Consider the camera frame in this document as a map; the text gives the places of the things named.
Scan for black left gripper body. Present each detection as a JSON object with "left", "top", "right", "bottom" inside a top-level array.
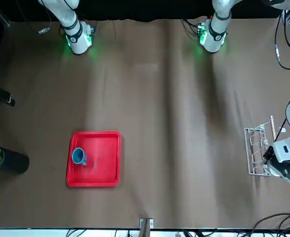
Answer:
[{"left": 263, "top": 145, "right": 276, "bottom": 165}]

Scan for blue cup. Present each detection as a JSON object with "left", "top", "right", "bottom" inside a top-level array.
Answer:
[{"left": 72, "top": 147, "right": 88, "bottom": 167}]

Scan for red plastic tray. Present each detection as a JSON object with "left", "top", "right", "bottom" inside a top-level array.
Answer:
[{"left": 65, "top": 130, "right": 122, "bottom": 188}]

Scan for black ribbed vase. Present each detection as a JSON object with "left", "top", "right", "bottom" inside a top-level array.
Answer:
[{"left": 0, "top": 147, "right": 30, "bottom": 175}]

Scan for white wire cup rack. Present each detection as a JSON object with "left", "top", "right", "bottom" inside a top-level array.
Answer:
[{"left": 244, "top": 115, "right": 288, "bottom": 177}]

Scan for long black cable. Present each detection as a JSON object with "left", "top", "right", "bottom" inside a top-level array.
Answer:
[{"left": 251, "top": 213, "right": 290, "bottom": 234}]

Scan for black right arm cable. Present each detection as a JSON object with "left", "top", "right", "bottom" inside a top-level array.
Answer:
[{"left": 23, "top": 0, "right": 53, "bottom": 35}]

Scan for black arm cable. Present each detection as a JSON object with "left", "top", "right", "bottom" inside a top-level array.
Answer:
[
  {"left": 23, "top": 0, "right": 53, "bottom": 35},
  {"left": 274, "top": 9, "right": 290, "bottom": 71}
]

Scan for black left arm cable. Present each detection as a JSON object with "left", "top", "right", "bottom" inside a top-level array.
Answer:
[{"left": 274, "top": 9, "right": 290, "bottom": 71}]

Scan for black left base cables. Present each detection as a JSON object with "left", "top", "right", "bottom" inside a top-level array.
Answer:
[{"left": 183, "top": 19, "right": 203, "bottom": 36}]

